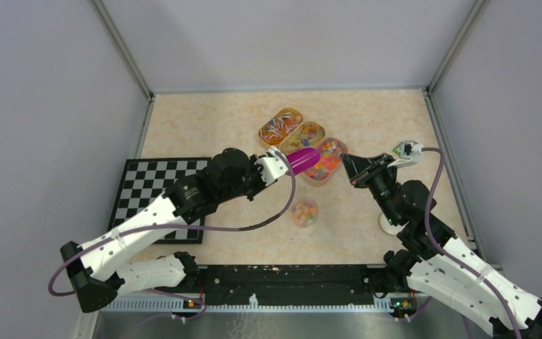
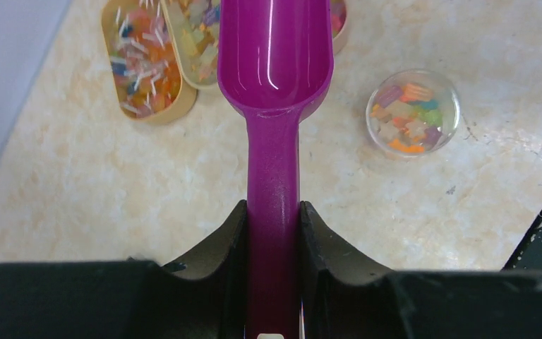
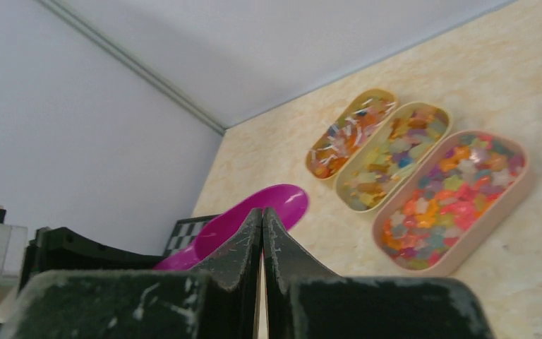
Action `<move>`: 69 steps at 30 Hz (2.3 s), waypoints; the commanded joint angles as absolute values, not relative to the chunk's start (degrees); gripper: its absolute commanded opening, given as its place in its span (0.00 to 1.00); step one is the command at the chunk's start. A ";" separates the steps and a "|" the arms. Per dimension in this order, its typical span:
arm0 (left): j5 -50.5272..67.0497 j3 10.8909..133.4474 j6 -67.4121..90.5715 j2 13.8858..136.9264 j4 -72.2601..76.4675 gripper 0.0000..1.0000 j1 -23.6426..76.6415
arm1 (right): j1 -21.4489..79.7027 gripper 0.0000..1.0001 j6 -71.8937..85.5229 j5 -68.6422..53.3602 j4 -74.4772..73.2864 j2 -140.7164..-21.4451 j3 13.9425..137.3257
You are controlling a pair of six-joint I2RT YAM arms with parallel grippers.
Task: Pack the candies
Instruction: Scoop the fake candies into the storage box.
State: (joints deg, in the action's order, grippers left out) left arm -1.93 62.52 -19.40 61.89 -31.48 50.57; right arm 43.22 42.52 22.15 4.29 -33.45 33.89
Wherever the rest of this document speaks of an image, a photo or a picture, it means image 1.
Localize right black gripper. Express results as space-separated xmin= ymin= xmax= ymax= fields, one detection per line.
xmin=339 ymin=153 xmax=399 ymax=225

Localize purple plastic scoop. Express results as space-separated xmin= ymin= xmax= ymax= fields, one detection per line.
xmin=287 ymin=147 xmax=321 ymax=175

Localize clear plastic cup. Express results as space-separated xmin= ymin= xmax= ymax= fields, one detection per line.
xmin=290 ymin=196 xmax=318 ymax=227

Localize white round lid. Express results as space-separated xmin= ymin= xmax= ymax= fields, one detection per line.
xmin=378 ymin=213 xmax=405 ymax=236

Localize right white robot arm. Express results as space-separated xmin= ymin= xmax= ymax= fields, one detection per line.
xmin=340 ymin=153 xmax=542 ymax=338

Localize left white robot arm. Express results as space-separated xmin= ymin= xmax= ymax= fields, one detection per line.
xmin=56 ymin=146 xmax=294 ymax=313

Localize tray of orange pink candies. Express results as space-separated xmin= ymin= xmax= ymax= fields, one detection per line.
xmin=302 ymin=137 xmax=348 ymax=186

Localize tray of striped candies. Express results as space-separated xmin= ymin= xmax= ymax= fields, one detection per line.
xmin=257 ymin=107 xmax=304 ymax=148

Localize tray of yellow purple candies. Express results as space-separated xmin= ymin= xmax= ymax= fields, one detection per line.
xmin=279 ymin=121 xmax=326 ymax=155

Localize green owl eraser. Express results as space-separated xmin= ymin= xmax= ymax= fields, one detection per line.
xmin=392 ymin=144 xmax=403 ymax=157

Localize black white checkerboard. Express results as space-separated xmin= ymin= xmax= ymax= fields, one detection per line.
xmin=107 ymin=157 xmax=211 ymax=230

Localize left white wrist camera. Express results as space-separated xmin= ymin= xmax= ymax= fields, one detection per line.
xmin=255 ymin=146 xmax=294 ymax=186

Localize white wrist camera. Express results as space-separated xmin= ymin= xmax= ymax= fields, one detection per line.
xmin=388 ymin=141 xmax=423 ymax=168
xmin=255 ymin=146 xmax=294 ymax=186

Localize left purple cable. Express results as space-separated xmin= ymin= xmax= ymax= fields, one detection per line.
xmin=47 ymin=147 xmax=298 ymax=323

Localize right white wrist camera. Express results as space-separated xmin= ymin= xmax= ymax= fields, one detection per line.
xmin=388 ymin=141 xmax=423 ymax=168

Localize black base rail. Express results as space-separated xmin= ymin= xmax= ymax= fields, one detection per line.
xmin=154 ymin=263 xmax=433 ymax=310

